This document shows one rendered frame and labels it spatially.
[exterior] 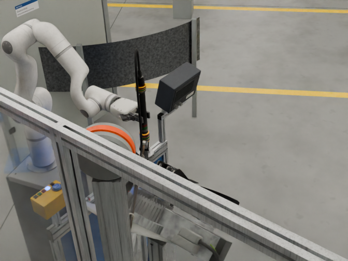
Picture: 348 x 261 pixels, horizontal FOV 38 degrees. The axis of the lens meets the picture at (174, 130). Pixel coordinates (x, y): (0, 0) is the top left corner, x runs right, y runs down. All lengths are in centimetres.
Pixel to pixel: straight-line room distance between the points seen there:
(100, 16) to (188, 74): 167
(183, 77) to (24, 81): 92
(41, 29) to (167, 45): 206
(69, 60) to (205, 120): 260
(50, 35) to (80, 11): 202
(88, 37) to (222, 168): 156
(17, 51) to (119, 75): 190
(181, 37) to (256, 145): 112
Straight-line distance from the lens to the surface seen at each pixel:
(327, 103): 508
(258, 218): 95
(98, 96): 228
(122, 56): 409
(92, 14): 439
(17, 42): 236
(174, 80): 290
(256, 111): 486
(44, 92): 266
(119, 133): 133
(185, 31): 429
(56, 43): 228
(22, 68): 247
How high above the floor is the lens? 273
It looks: 37 degrees down
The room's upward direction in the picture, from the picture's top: 2 degrees counter-clockwise
